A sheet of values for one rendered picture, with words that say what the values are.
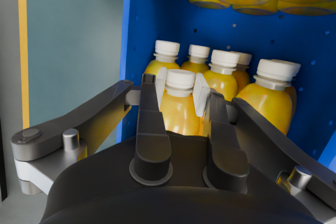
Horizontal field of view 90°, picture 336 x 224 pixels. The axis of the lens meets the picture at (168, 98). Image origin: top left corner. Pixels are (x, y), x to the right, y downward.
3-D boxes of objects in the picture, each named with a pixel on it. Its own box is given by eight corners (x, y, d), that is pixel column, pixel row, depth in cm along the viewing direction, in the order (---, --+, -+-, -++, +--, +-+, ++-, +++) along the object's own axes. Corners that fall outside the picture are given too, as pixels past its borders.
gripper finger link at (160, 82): (159, 110, 16) (151, 109, 16) (164, 89, 23) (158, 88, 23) (163, 80, 15) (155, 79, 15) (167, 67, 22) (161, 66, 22)
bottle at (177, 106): (176, 174, 33) (191, 82, 27) (192, 207, 27) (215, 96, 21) (141, 180, 31) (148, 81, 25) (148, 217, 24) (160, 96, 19)
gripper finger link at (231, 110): (211, 102, 14) (247, 109, 14) (204, 85, 19) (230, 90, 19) (207, 118, 15) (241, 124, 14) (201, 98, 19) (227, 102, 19)
